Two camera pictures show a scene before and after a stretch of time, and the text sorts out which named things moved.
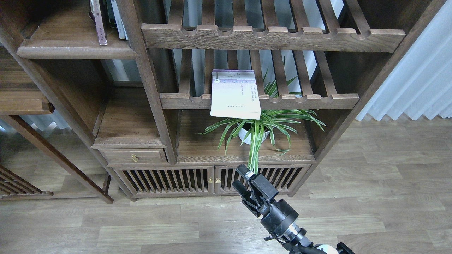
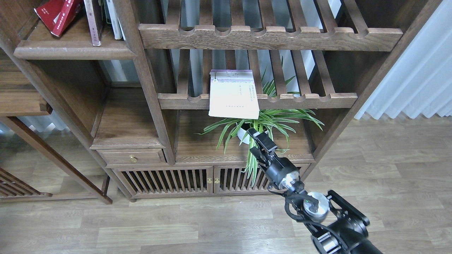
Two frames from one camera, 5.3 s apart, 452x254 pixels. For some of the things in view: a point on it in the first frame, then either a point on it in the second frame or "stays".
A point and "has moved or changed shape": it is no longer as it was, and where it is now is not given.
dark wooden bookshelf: x=165 y=98 stays
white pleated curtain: x=420 y=84 stays
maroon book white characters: x=96 y=13 has moved or changed shape
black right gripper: x=277 y=214 → x=280 y=171
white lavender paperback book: x=234 y=94 stays
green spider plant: x=278 y=123 stays
